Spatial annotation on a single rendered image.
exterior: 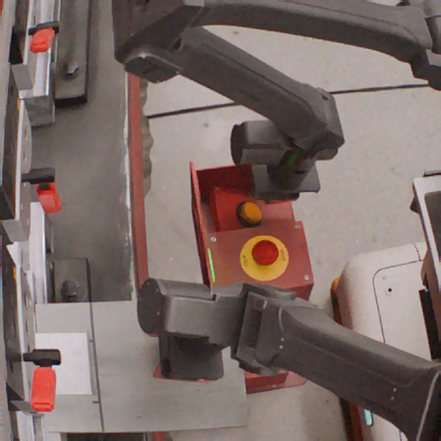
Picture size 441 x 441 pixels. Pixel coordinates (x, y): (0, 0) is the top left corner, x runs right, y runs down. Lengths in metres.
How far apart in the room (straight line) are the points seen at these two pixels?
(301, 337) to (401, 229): 1.56
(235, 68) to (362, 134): 1.41
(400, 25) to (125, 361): 0.54
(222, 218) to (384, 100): 1.10
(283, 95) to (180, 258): 1.18
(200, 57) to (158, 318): 0.29
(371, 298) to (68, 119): 0.83
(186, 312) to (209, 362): 0.15
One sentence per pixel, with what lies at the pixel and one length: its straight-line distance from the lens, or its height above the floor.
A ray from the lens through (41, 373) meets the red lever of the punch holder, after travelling 0.87.
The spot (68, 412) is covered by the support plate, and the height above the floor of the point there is 1.00.
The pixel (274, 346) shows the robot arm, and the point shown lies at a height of 1.31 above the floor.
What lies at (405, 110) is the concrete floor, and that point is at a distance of 2.51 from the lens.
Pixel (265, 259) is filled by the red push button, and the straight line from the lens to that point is 1.40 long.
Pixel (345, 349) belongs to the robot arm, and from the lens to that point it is 0.73.
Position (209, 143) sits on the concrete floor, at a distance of 2.39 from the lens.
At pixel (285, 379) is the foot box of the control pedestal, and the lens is 2.15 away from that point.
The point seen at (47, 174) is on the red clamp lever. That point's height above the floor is 1.25.
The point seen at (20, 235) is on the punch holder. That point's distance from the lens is 1.00.
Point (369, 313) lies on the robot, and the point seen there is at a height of 0.28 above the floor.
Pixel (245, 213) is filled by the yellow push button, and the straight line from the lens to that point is 1.51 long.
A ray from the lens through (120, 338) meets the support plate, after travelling 1.17.
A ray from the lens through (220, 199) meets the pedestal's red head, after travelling 1.51.
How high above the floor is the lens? 2.12
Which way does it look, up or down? 67 degrees down
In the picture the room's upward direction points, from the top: 2 degrees clockwise
